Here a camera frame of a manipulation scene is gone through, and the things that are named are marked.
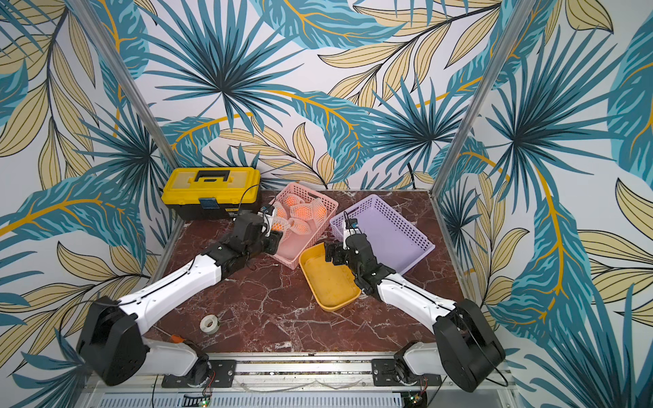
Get aluminium corner post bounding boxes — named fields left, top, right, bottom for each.
left=70, top=0, right=180, bottom=169
left=430, top=0, right=529, bottom=197

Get pink perforated basket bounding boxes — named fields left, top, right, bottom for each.
left=273, top=182, right=338, bottom=270

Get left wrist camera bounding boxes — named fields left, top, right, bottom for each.
left=258, top=204, right=277, bottom=219

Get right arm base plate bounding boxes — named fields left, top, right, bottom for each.
left=371, top=358, right=442, bottom=387

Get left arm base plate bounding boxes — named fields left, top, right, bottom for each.
left=162, top=360, right=236, bottom=389

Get right aluminium corner post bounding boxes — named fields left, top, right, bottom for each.
left=430, top=0, right=529, bottom=197

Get yellow black toolbox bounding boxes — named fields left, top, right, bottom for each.
left=162, top=168, right=261, bottom=222

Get netted orange open end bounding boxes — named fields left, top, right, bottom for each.
left=288, top=218, right=311, bottom=236

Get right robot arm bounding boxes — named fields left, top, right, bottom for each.
left=325, top=233, right=506, bottom=393

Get purple perforated basket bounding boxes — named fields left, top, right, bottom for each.
left=330, top=195, right=435, bottom=275

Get yellow plastic tub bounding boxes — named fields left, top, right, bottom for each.
left=299, top=243, right=362, bottom=312

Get white tape roll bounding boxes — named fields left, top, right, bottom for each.
left=200, top=314, right=220, bottom=335

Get left aluminium corner post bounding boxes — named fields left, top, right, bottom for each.
left=70, top=0, right=180, bottom=169

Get aluminium front rail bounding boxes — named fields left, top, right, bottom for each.
left=76, top=353, right=521, bottom=408

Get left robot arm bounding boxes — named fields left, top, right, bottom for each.
left=77, top=211, right=282, bottom=387

